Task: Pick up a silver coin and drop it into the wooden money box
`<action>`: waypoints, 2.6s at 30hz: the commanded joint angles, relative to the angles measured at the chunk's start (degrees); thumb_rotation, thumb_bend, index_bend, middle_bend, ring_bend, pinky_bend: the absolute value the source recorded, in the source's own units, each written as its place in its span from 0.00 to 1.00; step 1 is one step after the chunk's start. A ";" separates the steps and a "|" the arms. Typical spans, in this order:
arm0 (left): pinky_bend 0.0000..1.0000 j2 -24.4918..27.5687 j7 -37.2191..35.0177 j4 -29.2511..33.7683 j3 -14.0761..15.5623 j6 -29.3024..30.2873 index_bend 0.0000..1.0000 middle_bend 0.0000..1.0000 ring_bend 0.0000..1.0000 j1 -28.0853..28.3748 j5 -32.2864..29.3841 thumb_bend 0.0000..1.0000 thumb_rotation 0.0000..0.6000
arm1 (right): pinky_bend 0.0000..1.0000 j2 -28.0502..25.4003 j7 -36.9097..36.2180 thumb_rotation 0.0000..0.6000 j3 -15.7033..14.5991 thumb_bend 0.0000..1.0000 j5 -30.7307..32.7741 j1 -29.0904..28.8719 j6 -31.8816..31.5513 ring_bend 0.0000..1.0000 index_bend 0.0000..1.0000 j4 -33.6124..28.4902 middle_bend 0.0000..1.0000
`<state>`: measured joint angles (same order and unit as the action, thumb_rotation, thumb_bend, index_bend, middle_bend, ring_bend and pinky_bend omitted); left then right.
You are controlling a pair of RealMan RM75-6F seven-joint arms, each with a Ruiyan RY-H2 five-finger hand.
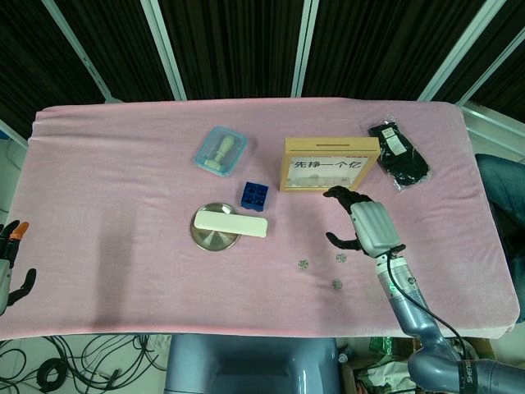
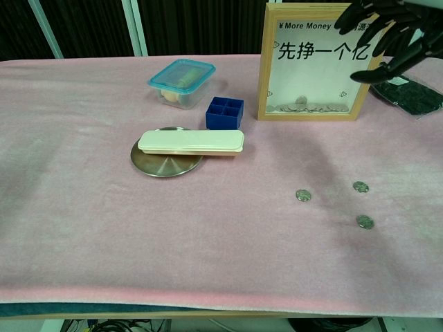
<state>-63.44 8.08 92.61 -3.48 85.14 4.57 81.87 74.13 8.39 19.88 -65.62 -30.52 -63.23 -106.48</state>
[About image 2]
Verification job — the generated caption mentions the clear container with teal lid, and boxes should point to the clear container with teal lid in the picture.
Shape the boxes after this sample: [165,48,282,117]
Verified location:
[147,58,217,111]

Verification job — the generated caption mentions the round steel plate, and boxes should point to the round steel plate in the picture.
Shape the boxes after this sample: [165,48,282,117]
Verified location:
[129,126,204,178]

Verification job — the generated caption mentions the black round object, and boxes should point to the black round object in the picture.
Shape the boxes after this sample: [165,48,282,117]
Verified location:
[287,317,373,332]

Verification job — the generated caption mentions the white frame post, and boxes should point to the white frame post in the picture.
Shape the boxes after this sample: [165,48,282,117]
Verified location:
[26,0,65,59]
[120,0,150,57]

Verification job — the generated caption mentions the wooden frame money box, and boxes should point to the wooden frame money box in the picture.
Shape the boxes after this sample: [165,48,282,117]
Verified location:
[256,2,386,122]

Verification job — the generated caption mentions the cream pencil case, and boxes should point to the cream pencil case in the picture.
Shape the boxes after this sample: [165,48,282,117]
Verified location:
[137,129,245,160]

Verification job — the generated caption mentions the black floor cables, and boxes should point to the black floor cables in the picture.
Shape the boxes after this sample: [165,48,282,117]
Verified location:
[64,318,167,332]

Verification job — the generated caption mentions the black socks in plastic bag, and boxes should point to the black socks in plastic bag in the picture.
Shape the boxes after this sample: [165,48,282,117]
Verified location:
[368,65,443,120]

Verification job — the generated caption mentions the pink tablecloth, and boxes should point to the pink tablecloth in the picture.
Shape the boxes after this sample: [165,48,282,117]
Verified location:
[0,55,443,312]

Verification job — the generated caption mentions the blue four-cell box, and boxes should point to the blue four-cell box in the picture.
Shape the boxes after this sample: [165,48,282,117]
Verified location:
[205,96,244,131]

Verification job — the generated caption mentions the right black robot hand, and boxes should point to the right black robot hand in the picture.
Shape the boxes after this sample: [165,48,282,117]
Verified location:
[334,0,443,84]

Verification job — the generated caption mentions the pile of silver coins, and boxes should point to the pile of silver coins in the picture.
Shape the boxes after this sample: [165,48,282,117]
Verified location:
[273,95,350,113]

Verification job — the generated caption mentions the teal under cloth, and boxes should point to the teal under cloth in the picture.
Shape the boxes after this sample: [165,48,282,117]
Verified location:
[0,302,222,317]

